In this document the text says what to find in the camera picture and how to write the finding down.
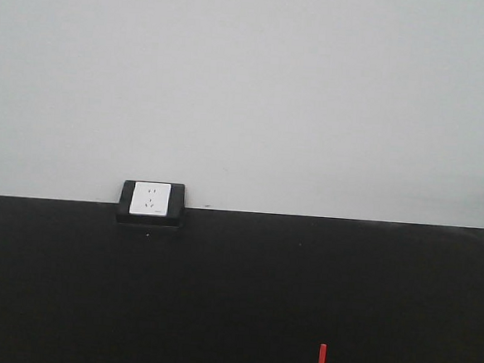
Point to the black socket mounting box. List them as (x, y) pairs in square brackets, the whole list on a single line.
[(175, 211)]

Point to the white wall power socket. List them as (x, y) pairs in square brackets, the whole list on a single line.
[(150, 199)]

